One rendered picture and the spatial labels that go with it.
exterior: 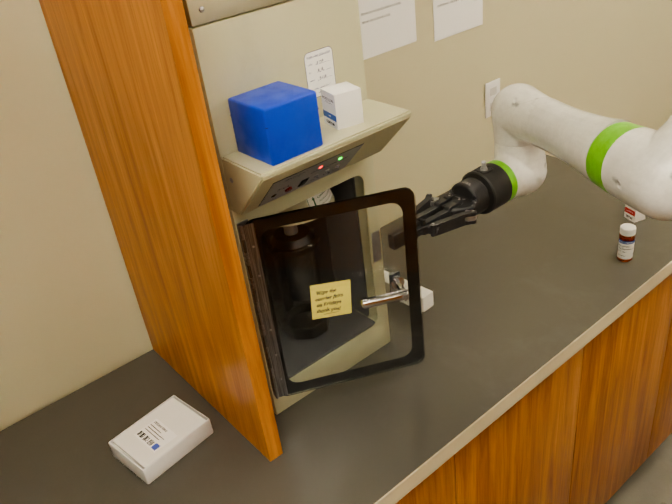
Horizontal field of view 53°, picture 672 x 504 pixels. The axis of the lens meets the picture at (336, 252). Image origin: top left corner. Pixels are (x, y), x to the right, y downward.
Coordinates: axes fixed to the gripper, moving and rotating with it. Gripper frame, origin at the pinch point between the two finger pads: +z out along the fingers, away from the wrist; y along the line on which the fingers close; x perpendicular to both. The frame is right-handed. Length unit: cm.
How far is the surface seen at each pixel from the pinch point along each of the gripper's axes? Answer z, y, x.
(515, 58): -105, -55, 2
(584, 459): -45, 16, 86
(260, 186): 27.7, -1.2, -20.6
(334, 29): 2.1, -11.2, -36.8
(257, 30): 17.2, -11.2, -40.3
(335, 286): 14.8, -3.5, 5.7
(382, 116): 1.3, -1.9, -23.1
